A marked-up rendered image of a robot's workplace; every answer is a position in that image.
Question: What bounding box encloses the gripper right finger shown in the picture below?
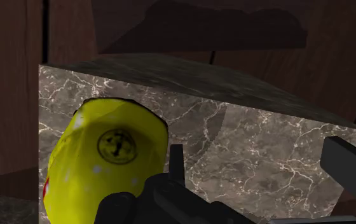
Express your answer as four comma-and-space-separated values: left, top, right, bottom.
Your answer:
319, 136, 356, 213

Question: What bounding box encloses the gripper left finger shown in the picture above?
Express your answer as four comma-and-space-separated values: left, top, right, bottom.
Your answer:
94, 143, 255, 224

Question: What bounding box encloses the yellow bottle with round emblem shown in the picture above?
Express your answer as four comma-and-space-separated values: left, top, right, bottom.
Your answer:
43, 97, 170, 224

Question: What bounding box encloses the marble patterned robot stand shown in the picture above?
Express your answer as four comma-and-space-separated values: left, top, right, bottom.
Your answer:
38, 53, 356, 224

